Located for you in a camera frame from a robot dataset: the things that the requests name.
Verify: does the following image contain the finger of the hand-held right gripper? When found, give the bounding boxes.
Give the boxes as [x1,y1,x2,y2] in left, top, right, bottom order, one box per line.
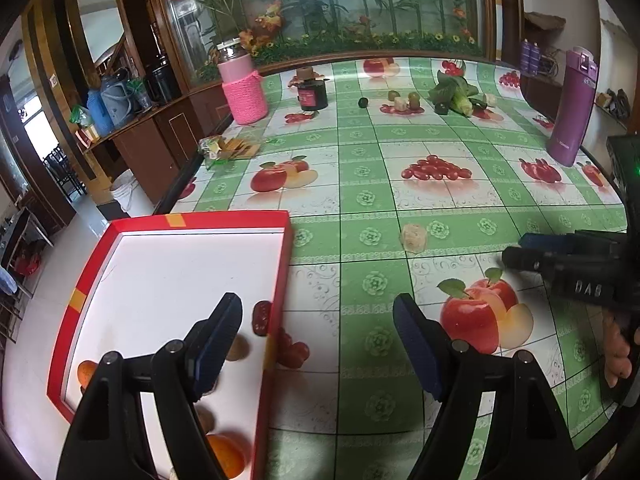
[519,232,578,252]
[501,245,558,275]

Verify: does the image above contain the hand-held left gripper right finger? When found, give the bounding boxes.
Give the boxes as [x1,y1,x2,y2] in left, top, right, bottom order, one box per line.
[392,293,581,480]

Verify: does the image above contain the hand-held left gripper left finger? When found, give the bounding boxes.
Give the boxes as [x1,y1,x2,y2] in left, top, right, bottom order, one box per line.
[55,292,243,480]

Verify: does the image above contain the brown kiwi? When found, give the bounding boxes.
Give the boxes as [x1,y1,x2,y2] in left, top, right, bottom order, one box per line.
[225,335,249,362]

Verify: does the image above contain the red date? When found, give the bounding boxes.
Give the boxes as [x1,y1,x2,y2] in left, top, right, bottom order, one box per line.
[251,301,273,337]

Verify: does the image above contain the red box with white inside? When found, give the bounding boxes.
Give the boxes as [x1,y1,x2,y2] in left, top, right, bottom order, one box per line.
[46,211,293,480]

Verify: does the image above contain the orange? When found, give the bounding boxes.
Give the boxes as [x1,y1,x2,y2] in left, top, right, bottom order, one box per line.
[205,434,248,480]
[76,360,101,391]

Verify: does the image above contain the beige lumpy ball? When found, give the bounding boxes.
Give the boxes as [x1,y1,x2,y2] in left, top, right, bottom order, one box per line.
[400,224,428,254]

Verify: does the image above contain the person's right hand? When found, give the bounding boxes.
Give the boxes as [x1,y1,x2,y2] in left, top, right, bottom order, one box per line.
[601,305,635,388]

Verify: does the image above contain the purple thermos bottle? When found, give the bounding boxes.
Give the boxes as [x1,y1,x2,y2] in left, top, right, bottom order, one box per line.
[546,46,599,167]

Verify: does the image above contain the fruit print green tablecloth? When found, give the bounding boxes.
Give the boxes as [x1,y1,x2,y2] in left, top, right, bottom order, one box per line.
[155,56,631,480]

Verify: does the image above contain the green leafy vegetable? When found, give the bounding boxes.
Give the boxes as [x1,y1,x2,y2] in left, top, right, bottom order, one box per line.
[428,76,478,108]

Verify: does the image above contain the white plastic bucket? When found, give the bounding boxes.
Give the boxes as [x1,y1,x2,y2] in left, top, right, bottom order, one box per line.
[110,176,138,213]

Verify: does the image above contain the clear snack packet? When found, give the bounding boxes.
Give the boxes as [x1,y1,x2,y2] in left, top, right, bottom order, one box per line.
[198,135,262,163]

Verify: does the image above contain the brown wooden sideboard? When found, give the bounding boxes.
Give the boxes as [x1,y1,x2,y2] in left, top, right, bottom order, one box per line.
[75,85,236,211]

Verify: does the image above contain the brown cardboard piece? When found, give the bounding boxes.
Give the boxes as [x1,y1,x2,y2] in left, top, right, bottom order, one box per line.
[524,10,567,31]

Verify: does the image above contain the dark wooden chair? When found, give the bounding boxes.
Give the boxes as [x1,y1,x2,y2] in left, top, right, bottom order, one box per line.
[44,145,86,203]

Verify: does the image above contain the glass jar with pink knit sleeve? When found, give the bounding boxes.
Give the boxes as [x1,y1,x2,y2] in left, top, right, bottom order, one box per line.
[216,40,269,126]

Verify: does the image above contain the blue plastic jug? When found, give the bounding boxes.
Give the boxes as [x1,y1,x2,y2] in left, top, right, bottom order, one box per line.
[87,89,115,137]

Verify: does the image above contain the black jar with red label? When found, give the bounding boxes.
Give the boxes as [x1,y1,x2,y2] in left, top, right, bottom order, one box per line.
[296,67,329,112]

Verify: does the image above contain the grey watering can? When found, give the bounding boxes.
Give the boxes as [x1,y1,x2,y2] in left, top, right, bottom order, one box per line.
[101,77,138,128]

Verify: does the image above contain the black kettle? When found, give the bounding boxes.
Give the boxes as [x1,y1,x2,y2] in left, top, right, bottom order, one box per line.
[149,65,182,103]

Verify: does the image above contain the glass case with artificial flowers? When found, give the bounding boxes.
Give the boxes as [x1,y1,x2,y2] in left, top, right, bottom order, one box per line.
[150,0,496,86]

